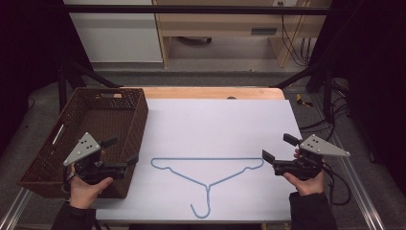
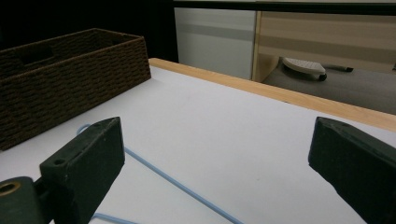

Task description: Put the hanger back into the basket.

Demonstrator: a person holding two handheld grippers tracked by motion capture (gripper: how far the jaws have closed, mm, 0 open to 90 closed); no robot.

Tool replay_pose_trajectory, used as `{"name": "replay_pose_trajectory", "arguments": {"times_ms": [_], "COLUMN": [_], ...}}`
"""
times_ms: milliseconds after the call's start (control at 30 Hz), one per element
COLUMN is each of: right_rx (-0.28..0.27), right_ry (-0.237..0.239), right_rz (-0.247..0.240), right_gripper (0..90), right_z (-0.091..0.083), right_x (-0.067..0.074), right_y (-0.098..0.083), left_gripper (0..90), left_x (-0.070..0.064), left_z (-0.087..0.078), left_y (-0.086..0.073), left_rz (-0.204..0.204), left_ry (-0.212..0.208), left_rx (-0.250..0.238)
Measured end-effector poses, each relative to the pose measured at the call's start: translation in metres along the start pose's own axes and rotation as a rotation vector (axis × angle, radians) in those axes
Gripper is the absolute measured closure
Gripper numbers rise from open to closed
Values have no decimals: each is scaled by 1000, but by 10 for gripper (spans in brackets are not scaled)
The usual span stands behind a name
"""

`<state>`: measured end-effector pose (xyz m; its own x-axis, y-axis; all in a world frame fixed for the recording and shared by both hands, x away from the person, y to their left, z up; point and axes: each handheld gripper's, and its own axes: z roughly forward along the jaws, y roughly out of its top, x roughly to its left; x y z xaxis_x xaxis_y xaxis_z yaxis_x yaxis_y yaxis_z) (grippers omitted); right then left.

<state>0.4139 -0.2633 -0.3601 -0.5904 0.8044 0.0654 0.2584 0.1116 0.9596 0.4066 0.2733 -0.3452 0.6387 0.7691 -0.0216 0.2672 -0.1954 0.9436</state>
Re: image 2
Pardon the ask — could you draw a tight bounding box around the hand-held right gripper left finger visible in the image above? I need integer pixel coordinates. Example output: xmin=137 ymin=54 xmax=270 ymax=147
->
xmin=39 ymin=116 xmax=126 ymax=224

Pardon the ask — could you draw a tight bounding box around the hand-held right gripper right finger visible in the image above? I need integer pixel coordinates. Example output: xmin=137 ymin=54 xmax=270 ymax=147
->
xmin=307 ymin=116 xmax=396 ymax=224

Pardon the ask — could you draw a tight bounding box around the light blue cable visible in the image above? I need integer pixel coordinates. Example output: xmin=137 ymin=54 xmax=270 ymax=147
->
xmin=76 ymin=123 xmax=246 ymax=224

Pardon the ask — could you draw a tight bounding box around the brown woven basket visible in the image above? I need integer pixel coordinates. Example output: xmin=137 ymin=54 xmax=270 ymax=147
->
xmin=0 ymin=27 xmax=152 ymax=152

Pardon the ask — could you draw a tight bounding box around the white rolling footrest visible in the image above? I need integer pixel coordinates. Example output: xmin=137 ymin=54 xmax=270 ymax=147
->
xmin=281 ymin=56 xmax=329 ymax=82

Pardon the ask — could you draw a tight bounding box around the light wooden cabinet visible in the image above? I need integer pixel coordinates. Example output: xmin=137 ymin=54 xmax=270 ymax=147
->
xmin=251 ymin=10 xmax=396 ymax=83

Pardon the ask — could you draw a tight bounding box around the white cabinet panel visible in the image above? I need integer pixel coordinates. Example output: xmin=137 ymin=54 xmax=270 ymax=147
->
xmin=174 ymin=7 xmax=257 ymax=80

